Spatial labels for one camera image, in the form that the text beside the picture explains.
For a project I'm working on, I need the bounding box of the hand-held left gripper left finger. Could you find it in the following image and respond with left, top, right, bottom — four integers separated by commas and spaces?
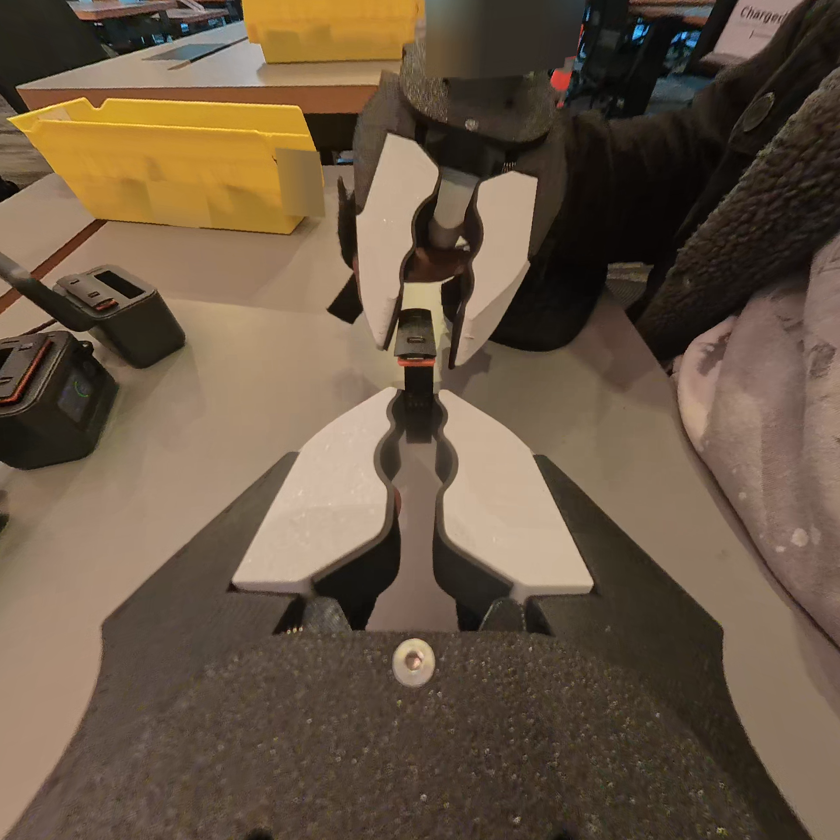
233, 389, 401, 618

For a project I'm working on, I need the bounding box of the brown wooden table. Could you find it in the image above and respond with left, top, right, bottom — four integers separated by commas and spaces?
16, 20, 410, 148

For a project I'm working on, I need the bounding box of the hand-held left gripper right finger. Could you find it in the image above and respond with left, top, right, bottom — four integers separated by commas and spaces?
434, 389, 594, 618

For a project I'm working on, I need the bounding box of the yellow plastic bin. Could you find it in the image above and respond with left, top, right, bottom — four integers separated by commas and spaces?
243, 0, 425, 64
10, 99, 326, 237

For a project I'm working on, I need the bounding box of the black battery charging case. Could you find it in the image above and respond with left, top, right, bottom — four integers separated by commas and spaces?
0, 331, 119, 471
0, 250, 187, 371

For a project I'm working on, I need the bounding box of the black white tag sign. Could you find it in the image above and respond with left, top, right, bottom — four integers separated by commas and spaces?
716, 0, 821, 60

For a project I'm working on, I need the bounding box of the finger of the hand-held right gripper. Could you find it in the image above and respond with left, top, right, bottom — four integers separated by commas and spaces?
449, 168, 540, 370
355, 134, 445, 350

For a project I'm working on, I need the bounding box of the black office chair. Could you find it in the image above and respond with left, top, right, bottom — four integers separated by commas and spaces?
578, 0, 690, 119

